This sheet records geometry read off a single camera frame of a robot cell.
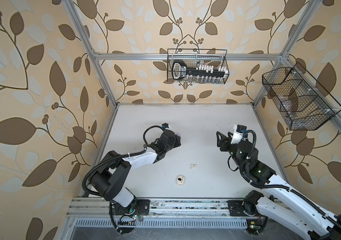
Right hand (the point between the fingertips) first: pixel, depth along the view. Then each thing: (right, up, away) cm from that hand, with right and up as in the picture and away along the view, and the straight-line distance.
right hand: (223, 134), depth 74 cm
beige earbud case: (-21, -26, +8) cm, 35 cm away
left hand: (-20, -3, +14) cm, 25 cm away
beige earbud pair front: (-13, -20, +14) cm, 28 cm away
